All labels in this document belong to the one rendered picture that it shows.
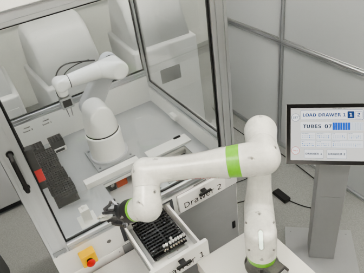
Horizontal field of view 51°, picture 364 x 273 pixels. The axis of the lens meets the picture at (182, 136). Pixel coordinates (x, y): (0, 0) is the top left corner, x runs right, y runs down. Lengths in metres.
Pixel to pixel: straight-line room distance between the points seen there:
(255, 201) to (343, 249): 1.34
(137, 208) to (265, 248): 0.54
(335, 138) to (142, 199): 1.10
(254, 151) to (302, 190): 2.01
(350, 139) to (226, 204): 0.75
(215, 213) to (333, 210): 0.71
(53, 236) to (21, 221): 1.81
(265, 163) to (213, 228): 1.07
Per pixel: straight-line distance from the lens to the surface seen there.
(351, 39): 2.75
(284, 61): 3.25
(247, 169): 1.31
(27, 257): 3.27
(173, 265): 1.73
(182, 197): 1.95
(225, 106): 1.83
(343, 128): 2.08
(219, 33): 1.66
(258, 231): 1.58
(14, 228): 3.55
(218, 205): 2.19
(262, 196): 1.64
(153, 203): 1.36
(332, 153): 2.07
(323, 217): 2.51
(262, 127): 1.41
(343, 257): 2.86
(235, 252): 1.83
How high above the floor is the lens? 2.31
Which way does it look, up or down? 36 degrees down
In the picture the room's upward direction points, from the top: 9 degrees counter-clockwise
